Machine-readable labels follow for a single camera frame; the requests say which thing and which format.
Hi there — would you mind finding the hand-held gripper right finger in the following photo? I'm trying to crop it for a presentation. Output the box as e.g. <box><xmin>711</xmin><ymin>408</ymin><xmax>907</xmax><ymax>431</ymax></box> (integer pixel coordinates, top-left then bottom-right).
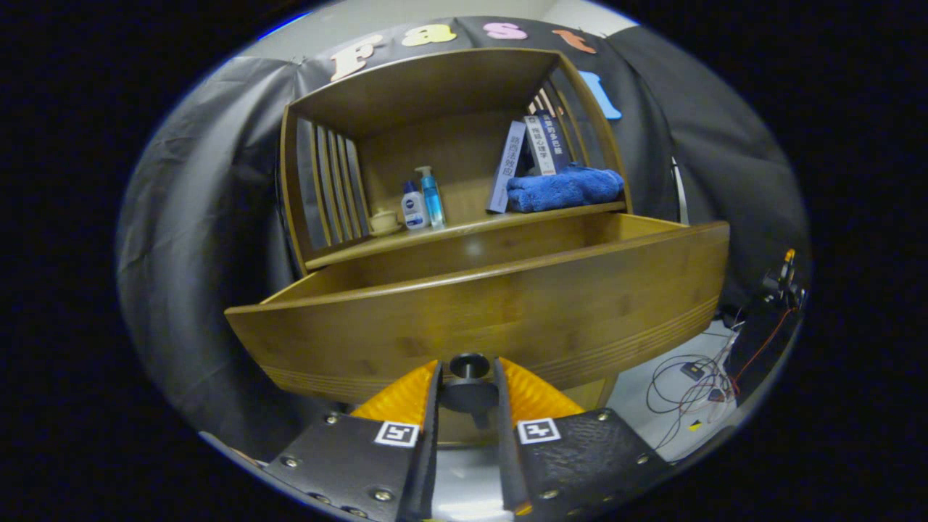
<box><xmin>493</xmin><ymin>357</ymin><xmax>675</xmax><ymax>517</ymax></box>

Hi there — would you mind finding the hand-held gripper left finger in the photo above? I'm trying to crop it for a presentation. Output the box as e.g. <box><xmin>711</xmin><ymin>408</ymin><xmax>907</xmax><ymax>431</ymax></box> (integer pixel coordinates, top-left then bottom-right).
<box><xmin>262</xmin><ymin>360</ymin><xmax>443</xmax><ymax>522</ymax></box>

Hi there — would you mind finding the wooden drawer with black knob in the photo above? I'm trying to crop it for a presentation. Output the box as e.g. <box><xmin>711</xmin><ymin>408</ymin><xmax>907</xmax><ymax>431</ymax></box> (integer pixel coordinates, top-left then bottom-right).
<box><xmin>225</xmin><ymin>212</ymin><xmax>731</xmax><ymax>430</ymax></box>

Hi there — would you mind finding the wooden countertop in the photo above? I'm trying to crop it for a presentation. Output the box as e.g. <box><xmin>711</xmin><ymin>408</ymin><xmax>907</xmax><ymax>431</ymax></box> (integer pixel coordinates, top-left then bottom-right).
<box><xmin>304</xmin><ymin>196</ymin><xmax>628</xmax><ymax>270</ymax></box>

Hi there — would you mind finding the wooden cabinet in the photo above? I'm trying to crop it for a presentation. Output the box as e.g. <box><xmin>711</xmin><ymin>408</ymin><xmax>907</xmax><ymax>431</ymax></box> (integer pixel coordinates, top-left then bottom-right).
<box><xmin>279</xmin><ymin>47</ymin><xmax>635</xmax><ymax>444</ymax></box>

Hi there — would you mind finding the white lotion bottle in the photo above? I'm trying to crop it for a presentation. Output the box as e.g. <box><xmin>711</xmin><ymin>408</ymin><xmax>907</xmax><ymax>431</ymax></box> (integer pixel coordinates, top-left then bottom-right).
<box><xmin>401</xmin><ymin>181</ymin><xmax>430</xmax><ymax>231</ymax></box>

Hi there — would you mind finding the blue pump bottle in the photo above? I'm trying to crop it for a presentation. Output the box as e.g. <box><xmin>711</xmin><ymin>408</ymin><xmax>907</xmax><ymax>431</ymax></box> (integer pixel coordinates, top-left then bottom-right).
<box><xmin>415</xmin><ymin>166</ymin><xmax>446</xmax><ymax>228</ymax></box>

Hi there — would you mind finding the blue folded towel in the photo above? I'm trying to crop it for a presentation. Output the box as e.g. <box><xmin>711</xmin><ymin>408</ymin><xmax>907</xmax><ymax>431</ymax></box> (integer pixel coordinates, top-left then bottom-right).
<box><xmin>505</xmin><ymin>164</ymin><xmax>625</xmax><ymax>213</ymax></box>

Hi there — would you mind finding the grey leaning book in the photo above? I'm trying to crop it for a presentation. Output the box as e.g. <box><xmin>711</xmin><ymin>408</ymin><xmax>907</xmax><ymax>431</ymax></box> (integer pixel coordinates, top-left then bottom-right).
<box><xmin>486</xmin><ymin>121</ymin><xmax>529</xmax><ymax>214</ymax></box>

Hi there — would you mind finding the white spine book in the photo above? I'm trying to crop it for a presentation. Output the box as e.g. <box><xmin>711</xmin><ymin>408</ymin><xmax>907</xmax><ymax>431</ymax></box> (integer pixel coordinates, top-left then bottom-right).
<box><xmin>523</xmin><ymin>115</ymin><xmax>558</xmax><ymax>176</ymax></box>

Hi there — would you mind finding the dark blue book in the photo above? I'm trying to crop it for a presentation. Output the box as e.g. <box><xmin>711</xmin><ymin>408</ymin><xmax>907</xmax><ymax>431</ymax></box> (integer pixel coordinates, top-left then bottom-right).
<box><xmin>540</xmin><ymin>109</ymin><xmax>573</xmax><ymax>173</ymax></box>

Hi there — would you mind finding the black backdrop cloth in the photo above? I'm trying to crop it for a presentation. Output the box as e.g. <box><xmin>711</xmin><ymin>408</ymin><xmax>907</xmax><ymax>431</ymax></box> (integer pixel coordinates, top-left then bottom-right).
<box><xmin>116</xmin><ymin>16</ymin><xmax>809</xmax><ymax>457</ymax></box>

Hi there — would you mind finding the tangle of floor cables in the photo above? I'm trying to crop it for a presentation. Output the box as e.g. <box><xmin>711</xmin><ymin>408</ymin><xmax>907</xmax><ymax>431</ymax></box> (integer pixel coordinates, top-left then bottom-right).
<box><xmin>645</xmin><ymin>312</ymin><xmax>795</xmax><ymax>450</ymax></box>

